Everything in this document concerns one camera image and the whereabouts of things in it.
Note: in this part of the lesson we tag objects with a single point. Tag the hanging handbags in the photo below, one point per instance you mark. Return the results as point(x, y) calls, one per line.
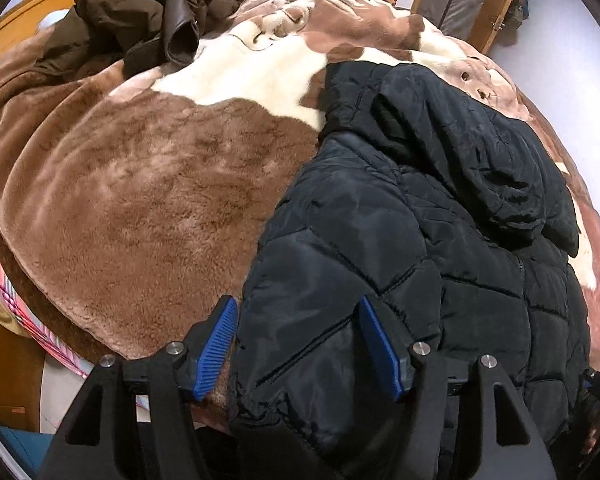
point(519, 10)

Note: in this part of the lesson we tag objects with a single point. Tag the wooden headboard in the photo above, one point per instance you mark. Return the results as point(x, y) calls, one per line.
point(25, 15)

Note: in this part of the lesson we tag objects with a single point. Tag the wooden framed cabinet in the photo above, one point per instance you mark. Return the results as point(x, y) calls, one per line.
point(505, 5)

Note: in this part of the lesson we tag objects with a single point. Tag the black puffer jacket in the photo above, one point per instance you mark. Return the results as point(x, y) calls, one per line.
point(380, 220)

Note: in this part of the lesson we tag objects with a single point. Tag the teal blue object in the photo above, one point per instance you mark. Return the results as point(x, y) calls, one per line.
point(22, 452)

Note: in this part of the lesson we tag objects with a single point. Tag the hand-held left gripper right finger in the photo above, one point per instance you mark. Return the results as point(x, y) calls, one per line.
point(382, 350)

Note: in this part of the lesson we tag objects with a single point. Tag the pink striped bed sheet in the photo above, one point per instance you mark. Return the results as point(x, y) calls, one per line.
point(10, 305)

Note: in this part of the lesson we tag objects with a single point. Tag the brown printed plush blanket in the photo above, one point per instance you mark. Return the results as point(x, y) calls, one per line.
point(130, 200)

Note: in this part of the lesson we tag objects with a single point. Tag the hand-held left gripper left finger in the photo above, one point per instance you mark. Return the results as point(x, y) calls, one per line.
point(215, 350)

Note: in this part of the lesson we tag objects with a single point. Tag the brown puffer jacket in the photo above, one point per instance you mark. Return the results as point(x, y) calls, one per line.
point(115, 5)

